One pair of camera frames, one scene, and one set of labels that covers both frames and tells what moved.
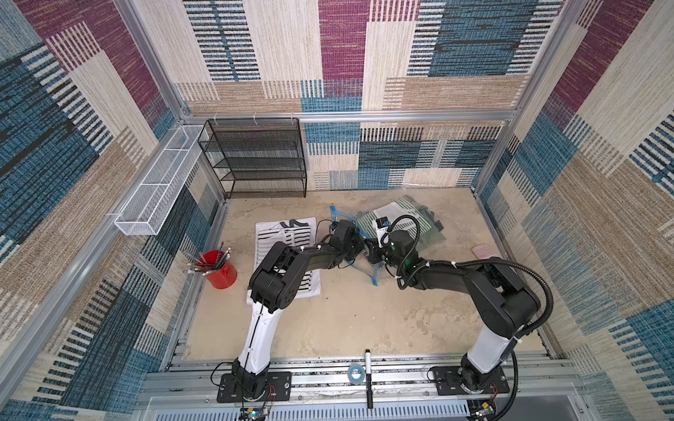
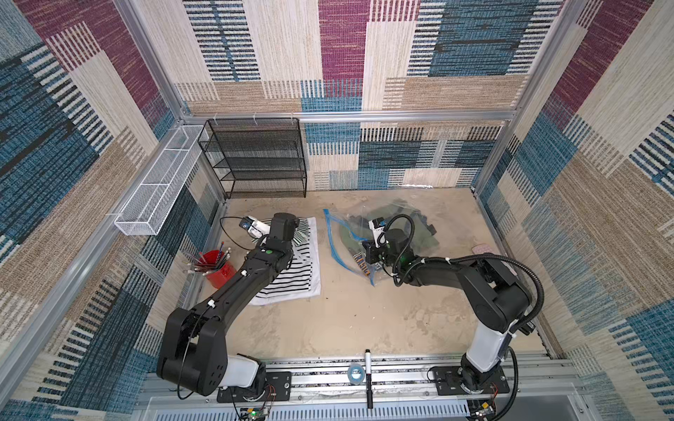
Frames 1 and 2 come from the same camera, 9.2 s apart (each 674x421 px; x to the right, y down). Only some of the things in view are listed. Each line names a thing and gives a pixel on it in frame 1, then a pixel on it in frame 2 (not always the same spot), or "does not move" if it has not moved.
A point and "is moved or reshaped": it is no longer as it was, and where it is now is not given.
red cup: [220, 274] does not move
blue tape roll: [355, 374] does not move
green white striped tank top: [403, 214] to [300, 236]
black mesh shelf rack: [256, 155] does not move
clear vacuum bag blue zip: [402, 214] is moved or reshaped
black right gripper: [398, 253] does not move
